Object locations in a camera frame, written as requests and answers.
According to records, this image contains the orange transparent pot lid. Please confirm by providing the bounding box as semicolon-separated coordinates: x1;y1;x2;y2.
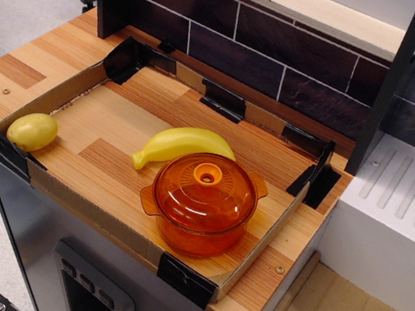
151;153;268;234

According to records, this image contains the dark grey vertical post right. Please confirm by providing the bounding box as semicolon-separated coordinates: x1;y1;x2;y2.
345;14;415;176

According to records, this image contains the yellow plastic potato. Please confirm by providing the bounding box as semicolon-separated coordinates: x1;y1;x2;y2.
6;113;59;152

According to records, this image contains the light wooden shelf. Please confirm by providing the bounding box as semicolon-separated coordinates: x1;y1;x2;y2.
251;0;406;62

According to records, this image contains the cardboard fence with black tape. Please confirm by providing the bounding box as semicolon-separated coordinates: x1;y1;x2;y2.
0;37;347;311

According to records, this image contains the yellow plastic banana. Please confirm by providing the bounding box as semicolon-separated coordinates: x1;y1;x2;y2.
131;127;236;170

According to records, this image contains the grey oven control panel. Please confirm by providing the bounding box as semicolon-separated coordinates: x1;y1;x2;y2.
54;240;135;311

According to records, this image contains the white toy sink drainboard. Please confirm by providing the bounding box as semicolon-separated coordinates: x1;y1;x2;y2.
318;135;415;311

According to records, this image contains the orange transparent pot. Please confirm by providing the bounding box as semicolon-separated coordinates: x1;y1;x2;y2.
131;153;272;267

